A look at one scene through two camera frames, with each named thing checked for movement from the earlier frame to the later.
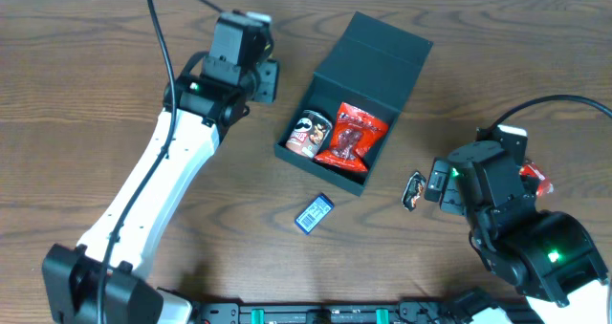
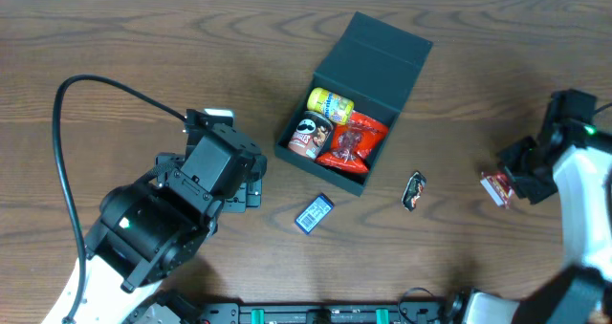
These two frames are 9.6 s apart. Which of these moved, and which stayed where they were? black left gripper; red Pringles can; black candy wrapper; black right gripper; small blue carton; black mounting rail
Moved: black right gripper; black left gripper
Stayed: red Pringles can; black mounting rail; black candy wrapper; small blue carton
